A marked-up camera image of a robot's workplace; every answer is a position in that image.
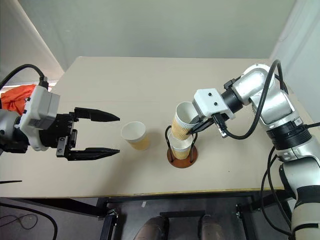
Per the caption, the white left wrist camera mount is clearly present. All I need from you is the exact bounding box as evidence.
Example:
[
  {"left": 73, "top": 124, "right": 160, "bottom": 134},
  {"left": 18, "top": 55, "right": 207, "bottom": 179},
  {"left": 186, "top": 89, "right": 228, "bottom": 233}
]
[{"left": 18, "top": 84, "right": 61, "bottom": 152}]

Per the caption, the wire cup holder brown base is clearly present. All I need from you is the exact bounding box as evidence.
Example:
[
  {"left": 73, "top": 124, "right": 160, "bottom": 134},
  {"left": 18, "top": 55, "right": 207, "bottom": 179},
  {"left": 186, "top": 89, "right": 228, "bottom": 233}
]
[{"left": 164, "top": 124, "right": 200, "bottom": 169}]

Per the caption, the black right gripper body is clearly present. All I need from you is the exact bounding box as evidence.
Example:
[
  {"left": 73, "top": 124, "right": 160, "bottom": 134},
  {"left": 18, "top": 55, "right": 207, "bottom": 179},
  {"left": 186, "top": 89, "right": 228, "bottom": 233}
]
[{"left": 196, "top": 113, "right": 221, "bottom": 130}]

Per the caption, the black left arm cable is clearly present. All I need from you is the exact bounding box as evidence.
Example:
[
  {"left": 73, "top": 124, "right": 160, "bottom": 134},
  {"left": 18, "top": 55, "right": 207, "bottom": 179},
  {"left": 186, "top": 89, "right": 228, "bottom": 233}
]
[{"left": 0, "top": 63, "right": 49, "bottom": 89}]

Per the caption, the black right arm body cable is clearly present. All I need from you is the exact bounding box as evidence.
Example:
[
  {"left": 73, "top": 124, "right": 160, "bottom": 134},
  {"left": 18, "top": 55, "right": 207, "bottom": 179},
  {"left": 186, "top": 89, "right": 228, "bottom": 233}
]
[{"left": 259, "top": 146, "right": 294, "bottom": 237}]

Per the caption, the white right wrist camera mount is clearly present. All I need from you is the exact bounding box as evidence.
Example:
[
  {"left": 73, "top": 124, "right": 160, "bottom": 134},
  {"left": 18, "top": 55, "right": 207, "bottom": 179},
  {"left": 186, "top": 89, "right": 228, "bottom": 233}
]
[{"left": 191, "top": 87, "right": 236, "bottom": 121}]

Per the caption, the dark rounded shape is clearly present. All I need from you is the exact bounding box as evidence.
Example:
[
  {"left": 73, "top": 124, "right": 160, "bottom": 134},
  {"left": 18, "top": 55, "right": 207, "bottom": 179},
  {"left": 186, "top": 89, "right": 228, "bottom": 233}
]
[{"left": 134, "top": 215, "right": 169, "bottom": 240}]

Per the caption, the orange cloth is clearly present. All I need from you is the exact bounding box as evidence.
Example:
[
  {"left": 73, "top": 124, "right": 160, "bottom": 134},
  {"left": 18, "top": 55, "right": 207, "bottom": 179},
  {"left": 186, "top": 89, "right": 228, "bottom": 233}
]
[{"left": 0, "top": 84, "right": 39, "bottom": 113}]

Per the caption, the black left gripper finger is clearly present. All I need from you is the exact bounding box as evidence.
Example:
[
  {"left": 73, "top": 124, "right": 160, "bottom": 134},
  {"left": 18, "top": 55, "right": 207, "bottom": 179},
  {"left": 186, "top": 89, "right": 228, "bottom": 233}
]
[
  {"left": 66, "top": 147, "right": 121, "bottom": 162},
  {"left": 74, "top": 107, "right": 121, "bottom": 124}
]

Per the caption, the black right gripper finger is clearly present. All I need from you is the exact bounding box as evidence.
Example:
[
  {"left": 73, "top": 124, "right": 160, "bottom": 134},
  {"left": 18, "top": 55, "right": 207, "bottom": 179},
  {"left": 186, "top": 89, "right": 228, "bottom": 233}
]
[
  {"left": 187, "top": 126, "right": 213, "bottom": 137},
  {"left": 189, "top": 119, "right": 214, "bottom": 134}
]

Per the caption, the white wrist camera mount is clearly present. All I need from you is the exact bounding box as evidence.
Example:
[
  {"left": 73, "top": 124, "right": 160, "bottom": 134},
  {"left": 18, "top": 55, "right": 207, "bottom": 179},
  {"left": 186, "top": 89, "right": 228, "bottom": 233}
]
[
  {"left": 191, "top": 87, "right": 236, "bottom": 121},
  {"left": 18, "top": 84, "right": 61, "bottom": 152}
]

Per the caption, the thin black floor wire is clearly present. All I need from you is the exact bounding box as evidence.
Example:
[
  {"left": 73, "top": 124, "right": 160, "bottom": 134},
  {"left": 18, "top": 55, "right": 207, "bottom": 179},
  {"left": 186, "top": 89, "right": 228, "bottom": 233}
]
[{"left": 0, "top": 212, "right": 39, "bottom": 230}]

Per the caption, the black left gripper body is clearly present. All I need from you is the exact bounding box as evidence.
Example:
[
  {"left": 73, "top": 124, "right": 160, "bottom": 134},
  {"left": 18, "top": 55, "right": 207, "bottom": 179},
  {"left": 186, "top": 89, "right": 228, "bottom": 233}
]
[{"left": 44, "top": 111, "right": 80, "bottom": 159}]

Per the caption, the thick black floor cable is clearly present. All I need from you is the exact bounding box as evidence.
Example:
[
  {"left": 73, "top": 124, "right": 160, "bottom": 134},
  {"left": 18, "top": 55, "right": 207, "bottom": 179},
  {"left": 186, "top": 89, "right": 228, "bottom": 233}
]
[{"left": 0, "top": 201, "right": 59, "bottom": 240}]

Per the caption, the ribbed brown paper cup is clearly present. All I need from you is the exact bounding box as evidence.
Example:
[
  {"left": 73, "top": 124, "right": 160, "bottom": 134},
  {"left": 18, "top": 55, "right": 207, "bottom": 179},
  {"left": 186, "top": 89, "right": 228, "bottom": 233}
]
[
  {"left": 168, "top": 133, "right": 197, "bottom": 160},
  {"left": 171, "top": 100, "right": 201, "bottom": 142},
  {"left": 120, "top": 121, "right": 151, "bottom": 152}
]

